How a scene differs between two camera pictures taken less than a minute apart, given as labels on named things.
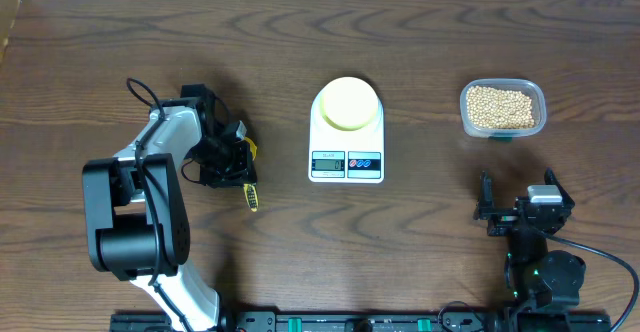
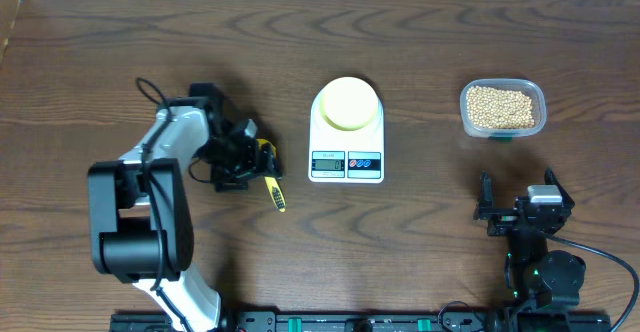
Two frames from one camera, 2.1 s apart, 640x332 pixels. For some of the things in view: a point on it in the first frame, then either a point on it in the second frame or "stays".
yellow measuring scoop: x=251 y=189 -> x=270 y=155
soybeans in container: x=499 y=109 stays
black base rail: x=376 y=322 stays
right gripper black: x=503 y=218 stays
